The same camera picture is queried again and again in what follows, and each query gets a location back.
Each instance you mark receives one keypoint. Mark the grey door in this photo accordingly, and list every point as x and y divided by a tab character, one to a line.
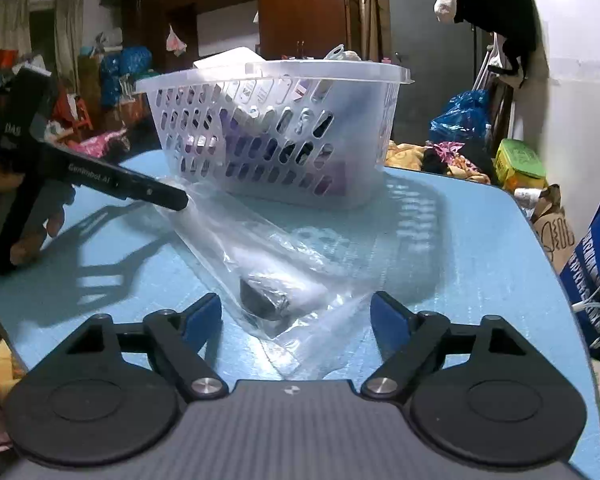
440	58

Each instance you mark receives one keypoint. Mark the clear plastic laundry basket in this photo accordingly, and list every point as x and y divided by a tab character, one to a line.
302	132

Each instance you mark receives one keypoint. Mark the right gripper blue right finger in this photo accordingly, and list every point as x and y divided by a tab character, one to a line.
410	344

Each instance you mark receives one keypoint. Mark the blue plastic bag by door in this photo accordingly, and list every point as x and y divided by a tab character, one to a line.
463	119

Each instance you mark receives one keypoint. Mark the black hanging garment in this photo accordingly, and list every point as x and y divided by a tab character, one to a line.
513	20

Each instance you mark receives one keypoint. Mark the clear plastic bag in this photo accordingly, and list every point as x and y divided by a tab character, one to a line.
304	309

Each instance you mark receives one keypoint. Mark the pink floral bedding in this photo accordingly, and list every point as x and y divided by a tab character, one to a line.
110	146

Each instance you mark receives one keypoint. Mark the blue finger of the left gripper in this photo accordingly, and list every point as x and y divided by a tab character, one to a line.
150	190

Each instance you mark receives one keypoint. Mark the green yellow box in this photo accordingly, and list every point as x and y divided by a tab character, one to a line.
518	166

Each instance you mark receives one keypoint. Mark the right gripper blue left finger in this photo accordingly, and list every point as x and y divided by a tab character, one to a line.
175	339

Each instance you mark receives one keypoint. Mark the person's left hand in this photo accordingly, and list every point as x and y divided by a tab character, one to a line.
31	210

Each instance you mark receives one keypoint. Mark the brown paper bag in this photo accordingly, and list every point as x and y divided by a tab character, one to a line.
552	228

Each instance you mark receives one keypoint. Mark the brown wooden wardrobe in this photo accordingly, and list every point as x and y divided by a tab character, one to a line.
178	32

